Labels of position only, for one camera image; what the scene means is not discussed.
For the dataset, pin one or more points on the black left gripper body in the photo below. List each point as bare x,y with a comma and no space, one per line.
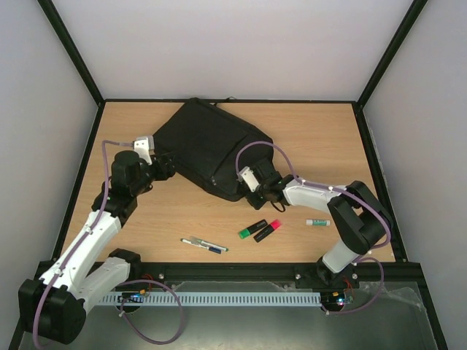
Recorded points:
165,172

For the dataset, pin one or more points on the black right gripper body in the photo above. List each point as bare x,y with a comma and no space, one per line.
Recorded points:
260,173

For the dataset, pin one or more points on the black student bag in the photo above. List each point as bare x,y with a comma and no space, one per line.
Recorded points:
203,141

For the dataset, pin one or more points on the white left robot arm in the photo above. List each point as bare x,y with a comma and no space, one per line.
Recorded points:
55,306

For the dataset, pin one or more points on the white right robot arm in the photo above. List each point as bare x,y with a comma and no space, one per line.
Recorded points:
360,219

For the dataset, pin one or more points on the pink highlighter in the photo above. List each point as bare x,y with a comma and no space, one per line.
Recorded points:
270,228

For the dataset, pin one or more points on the glue stick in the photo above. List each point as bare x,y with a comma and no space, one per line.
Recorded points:
318,222

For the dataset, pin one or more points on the green highlighter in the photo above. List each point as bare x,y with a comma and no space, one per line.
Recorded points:
253,228

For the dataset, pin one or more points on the blue whiteboard marker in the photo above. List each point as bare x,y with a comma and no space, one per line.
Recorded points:
208,248

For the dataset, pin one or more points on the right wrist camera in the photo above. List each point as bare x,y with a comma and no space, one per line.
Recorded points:
247,176

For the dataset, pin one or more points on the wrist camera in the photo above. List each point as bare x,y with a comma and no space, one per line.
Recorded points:
144,147
247,176

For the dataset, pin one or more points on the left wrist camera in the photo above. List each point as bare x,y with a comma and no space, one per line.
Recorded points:
144,147

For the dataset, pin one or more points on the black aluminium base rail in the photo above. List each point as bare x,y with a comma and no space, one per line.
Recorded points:
303,275

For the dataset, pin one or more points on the grey slotted cable duct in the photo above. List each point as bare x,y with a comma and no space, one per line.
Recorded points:
215,299

